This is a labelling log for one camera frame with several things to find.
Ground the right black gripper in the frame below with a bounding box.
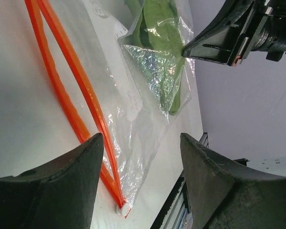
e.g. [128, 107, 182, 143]
[182, 0, 272, 66]

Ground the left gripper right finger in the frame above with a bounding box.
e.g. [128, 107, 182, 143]
[180, 133, 286, 229]

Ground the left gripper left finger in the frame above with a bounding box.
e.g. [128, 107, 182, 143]
[0, 133, 104, 229]

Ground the green fake leaf vegetable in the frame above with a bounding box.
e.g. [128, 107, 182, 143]
[124, 0, 185, 115]

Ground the clear zip top bag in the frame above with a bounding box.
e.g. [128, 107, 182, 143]
[25, 0, 193, 217]

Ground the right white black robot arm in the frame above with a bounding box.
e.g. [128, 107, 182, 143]
[182, 0, 286, 66]

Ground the aluminium mounting rail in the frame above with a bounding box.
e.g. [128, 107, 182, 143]
[150, 132, 209, 229]

